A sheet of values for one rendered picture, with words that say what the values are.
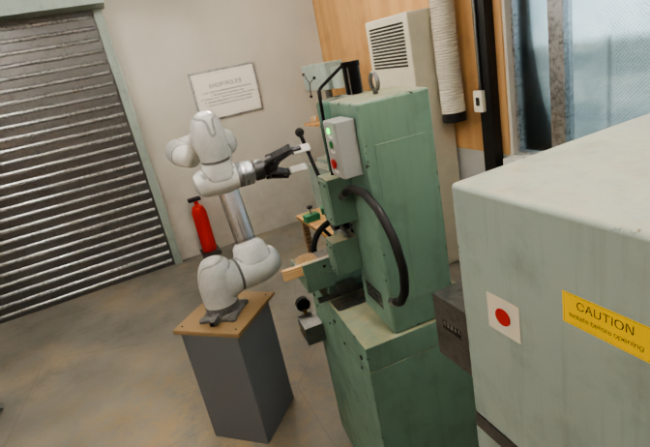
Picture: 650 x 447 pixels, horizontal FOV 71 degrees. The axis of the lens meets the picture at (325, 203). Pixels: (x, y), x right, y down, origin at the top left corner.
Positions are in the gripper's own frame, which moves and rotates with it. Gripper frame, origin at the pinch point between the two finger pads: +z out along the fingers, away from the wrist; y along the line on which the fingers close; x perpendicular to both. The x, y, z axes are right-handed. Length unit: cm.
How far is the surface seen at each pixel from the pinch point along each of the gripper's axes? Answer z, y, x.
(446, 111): 122, -78, 50
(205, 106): -8, -208, 200
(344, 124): 0.1, 45.6, -19.5
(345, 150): -1.0, 40.9, -24.6
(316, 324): -10, -45, -52
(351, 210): 1.4, 18.4, -33.1
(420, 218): 17, 27, -45
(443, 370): 18, -9, -86
